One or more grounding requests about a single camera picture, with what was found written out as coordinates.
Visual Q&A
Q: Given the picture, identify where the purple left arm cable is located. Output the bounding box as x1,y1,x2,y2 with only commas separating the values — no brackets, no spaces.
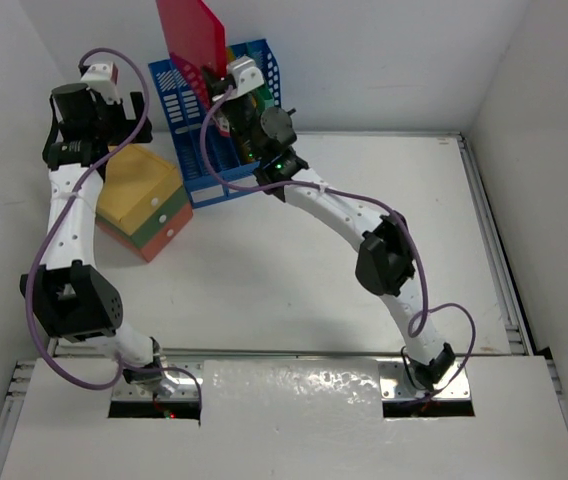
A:
26,48,203,401

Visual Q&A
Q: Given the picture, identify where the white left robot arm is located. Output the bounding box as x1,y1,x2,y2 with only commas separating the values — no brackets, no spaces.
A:
19,82,165,391

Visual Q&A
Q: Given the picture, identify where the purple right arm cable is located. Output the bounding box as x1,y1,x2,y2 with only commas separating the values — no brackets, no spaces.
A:
199,94,478,404

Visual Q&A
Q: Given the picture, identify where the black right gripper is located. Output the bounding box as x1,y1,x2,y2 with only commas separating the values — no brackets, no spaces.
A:
203,61,262,161

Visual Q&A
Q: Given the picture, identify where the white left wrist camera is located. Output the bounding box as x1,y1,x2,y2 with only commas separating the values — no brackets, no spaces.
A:
81,61,121,105

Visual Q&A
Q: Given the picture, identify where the pink bottom drawer box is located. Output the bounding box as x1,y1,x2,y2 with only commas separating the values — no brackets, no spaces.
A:
96,205,193,263

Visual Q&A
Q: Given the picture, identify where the yellow drawer box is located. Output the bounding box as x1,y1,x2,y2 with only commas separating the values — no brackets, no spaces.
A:
96,144,183,235

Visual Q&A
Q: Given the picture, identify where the blue file organizer rack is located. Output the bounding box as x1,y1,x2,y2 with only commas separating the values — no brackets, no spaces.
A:
148,39,282,208

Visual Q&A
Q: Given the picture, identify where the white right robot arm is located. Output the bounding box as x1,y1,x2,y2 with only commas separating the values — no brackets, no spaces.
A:
203,66,454,391

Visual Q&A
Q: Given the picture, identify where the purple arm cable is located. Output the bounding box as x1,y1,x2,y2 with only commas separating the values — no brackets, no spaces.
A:
26,48,203,401
199,94,478,404

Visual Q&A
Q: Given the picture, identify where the green folder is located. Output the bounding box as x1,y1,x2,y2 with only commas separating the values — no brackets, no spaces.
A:
247,46,275,113

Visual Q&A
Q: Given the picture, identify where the red folder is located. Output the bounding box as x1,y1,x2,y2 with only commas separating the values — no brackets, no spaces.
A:
156,0,227,112

